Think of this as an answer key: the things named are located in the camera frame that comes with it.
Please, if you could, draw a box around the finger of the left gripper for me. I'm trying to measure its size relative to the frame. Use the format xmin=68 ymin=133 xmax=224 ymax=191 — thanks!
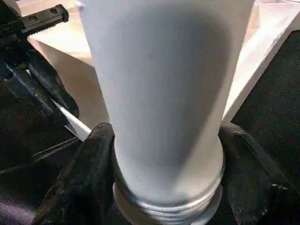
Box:
xmin=0 ymin=60 xmax=78 ymax=156

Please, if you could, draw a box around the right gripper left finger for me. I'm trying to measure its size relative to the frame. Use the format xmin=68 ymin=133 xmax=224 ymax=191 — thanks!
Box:
xmin=31 ymin=122 xmax=118 ymax=225

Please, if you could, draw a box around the black work mat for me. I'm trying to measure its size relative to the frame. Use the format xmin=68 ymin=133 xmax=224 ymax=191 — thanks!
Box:
xmin=0 ymin=30 xmax=300 ymax=225

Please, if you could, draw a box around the white plastic table top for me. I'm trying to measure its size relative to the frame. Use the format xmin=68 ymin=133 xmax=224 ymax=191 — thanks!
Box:
xmin=11 ymin=0 xmax=300 ymax=143

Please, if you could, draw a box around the white plastic table leg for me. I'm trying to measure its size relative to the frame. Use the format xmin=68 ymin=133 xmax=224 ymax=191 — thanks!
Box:
xmin=75 ymin=0 xmax=256 ymax=225

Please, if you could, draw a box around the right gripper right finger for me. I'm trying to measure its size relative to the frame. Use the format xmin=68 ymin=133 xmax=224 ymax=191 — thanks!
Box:
xmin=210 ymin=121 xmax=300 ymax=225

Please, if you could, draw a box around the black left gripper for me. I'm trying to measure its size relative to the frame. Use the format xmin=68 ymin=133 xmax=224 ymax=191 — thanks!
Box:
xmin=0 ymin=4 xmax=80 ymax=117

